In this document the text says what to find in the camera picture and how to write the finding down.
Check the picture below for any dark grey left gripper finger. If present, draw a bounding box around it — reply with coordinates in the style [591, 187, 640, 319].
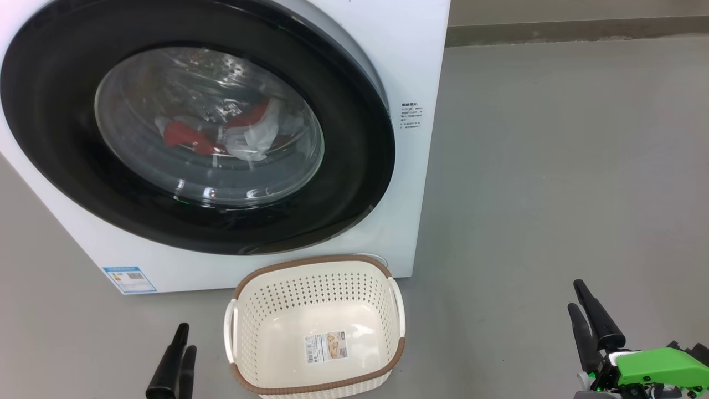
[176, 345, 197, 399]
[146, 323, 189, 399]

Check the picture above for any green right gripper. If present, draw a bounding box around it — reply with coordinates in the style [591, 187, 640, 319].
[568, 279, 709, 399]

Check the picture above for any red and white garment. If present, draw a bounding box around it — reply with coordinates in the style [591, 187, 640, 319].
[155, 99, 302, 161]

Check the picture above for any black-rimmed glass washer door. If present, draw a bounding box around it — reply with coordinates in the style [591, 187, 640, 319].
[0, 0, 396, 255]

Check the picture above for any cream basket with brown rim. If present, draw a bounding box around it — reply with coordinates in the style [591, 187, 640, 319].
[224, 255, 406, 399]

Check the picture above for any white printed product label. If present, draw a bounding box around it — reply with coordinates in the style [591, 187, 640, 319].
[304, 331, 348, 365]

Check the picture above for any steel washing machine drum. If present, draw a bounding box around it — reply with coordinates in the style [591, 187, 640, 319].
[95, 47, 325, 207]

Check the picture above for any white front-load washing machine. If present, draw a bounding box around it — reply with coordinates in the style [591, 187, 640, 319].
[0, 0, 451, 294]

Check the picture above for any blue energy label sticker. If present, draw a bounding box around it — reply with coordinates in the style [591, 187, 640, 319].
[102, 267, 157, 294]

